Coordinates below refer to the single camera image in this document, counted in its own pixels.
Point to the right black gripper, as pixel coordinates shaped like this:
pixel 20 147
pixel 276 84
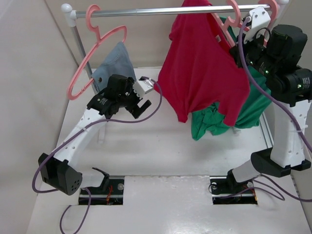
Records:
pixel 237 50

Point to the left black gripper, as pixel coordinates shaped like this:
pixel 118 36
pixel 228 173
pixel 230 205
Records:
pixel 135 109

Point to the red t shirt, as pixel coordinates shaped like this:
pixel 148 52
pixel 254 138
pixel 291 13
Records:
pixel 178 78

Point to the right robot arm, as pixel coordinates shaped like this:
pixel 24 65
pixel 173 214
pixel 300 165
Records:
pixel 289 89

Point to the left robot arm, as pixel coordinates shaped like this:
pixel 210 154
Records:
pixel 57 169

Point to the green t shirt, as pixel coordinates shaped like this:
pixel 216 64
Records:
pixel 219 122

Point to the blue denim garment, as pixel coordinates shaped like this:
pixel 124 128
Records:
pixel 117 62

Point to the metal clothes rack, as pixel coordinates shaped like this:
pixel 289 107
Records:
pixel 94 10

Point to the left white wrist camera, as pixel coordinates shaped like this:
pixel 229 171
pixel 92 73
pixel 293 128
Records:
pixel 143 86

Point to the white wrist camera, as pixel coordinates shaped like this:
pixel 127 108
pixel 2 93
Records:
pixel 143 86
pixel 260 18

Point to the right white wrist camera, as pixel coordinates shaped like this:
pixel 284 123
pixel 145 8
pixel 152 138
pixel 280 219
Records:
pixel 260 18

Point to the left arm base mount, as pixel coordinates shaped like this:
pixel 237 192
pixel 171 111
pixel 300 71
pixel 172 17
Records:
pixel 100 188

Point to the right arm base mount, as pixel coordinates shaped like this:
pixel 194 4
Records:
pixel 226 191

